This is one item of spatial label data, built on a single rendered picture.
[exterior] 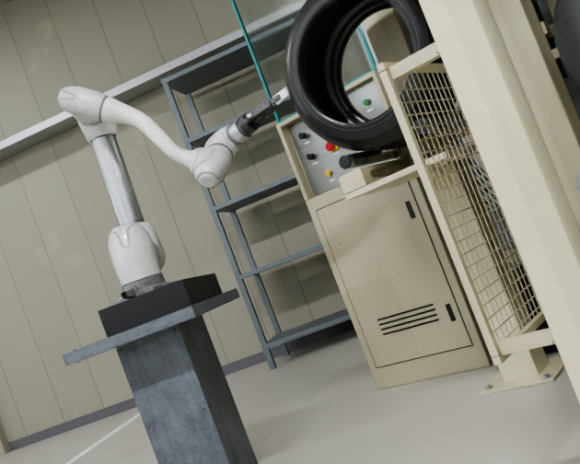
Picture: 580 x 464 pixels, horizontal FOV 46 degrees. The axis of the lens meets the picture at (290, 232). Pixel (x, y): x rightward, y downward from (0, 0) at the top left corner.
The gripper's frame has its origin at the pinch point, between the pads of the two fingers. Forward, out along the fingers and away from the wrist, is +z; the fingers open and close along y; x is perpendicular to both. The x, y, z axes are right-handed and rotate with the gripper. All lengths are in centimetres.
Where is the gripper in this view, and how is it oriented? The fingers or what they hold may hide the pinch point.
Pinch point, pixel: (282, 96)
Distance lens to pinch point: 246.3
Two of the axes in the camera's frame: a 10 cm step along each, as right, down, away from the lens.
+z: 6.8, -4.4, -5.9
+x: 4.6, 8.8, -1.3
